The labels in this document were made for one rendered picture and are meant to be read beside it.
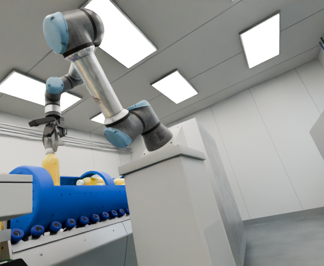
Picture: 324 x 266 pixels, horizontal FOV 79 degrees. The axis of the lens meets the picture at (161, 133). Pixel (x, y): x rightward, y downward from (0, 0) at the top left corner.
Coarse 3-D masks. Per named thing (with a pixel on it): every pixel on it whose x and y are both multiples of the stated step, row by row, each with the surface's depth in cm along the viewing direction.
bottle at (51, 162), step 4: (48, 152) 92; (52, 152) 93; (44, 156) 91; (48, 156) 90; (52, 156) 91; (56, 156) 93; (44, 160) 89; (48, 160) 89; (52, 160) 90; (56, 160) 91; (44, 164) 88; (48, 164) 88; (52, 164) 89; (56, 164) 90; (48, 168) 88; (52, 168) 88; (56, 168) 89; (52, 172) 88; (56, 172) 89; (52, 176) 87; (56, 176) 88; (56, 180) 87; (56, 184) 87
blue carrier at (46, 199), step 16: (48, 176) 81; (64, 176) 110; (80, 176) 120; (32, 192) 75; (48, 192) 77; (64, 192) 84; (80, 192) 91; (96, 192) 100; (112, 192) 111; (32, 208) 73; (48, 208) 76; (64, 208) 83; (80, 208) 91; (96, 208) 100; (112, 208) 113; (16, 224) 75; (32, 224) 72; (48, 224) 79; (64, 224) 87
